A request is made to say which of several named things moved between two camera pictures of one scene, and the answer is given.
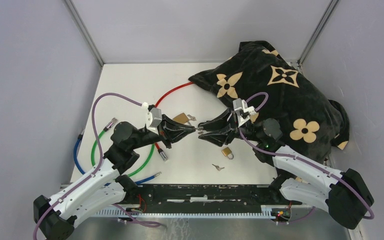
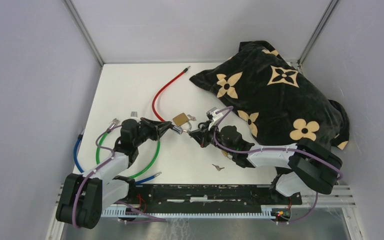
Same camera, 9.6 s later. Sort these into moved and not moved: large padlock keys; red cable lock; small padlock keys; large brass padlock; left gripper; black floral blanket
Moved: left gripper; red cable lock
Not moved: black floral blanket; large brass padlock; small padlock keys; large padlock keys
